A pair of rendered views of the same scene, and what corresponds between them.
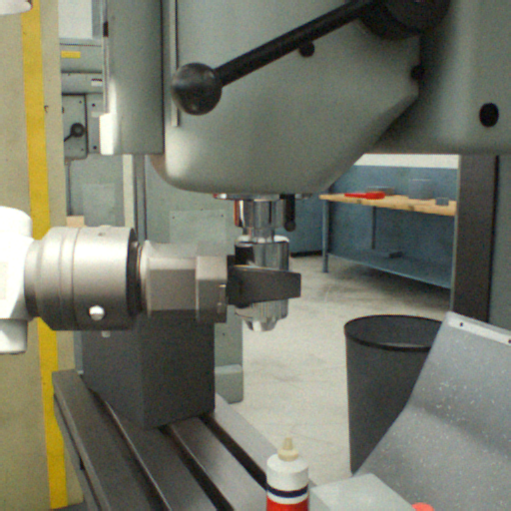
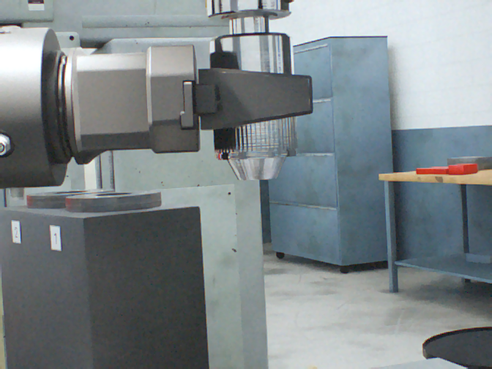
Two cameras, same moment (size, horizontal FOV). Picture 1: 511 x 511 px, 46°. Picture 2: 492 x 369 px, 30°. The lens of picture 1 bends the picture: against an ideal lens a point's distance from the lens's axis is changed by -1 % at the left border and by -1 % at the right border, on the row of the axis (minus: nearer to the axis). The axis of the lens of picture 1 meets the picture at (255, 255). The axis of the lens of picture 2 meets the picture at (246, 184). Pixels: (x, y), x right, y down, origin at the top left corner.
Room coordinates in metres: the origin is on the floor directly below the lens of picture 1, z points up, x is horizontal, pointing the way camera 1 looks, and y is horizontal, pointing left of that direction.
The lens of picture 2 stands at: (0.00, -0.02, 1.21)
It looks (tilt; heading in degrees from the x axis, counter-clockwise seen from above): 3 degrees down; 2
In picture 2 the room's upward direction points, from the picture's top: 3 degrees counter-clockwise
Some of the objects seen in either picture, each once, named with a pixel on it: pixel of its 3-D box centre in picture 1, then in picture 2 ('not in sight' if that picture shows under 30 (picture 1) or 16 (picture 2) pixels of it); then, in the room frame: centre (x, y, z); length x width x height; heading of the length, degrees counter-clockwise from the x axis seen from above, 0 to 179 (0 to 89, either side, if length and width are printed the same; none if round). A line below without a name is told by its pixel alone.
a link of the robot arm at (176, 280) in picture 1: (155, 280); (90, 110); (0.51, 0.09, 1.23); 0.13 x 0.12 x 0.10; 4
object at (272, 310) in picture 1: (261, 282); (253, 106); (0.52, -0.01, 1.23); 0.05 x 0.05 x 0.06
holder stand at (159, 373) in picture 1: (143, 334); (97, 293); (0.90, 0.17, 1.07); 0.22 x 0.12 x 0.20; 37
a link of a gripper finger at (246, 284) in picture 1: (263, 285); (254, 97); (0.49, -0.01, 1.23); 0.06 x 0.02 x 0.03; 94
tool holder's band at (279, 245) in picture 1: (261, 244); (250, 45); (0.52, -0.01, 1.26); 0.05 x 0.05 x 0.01
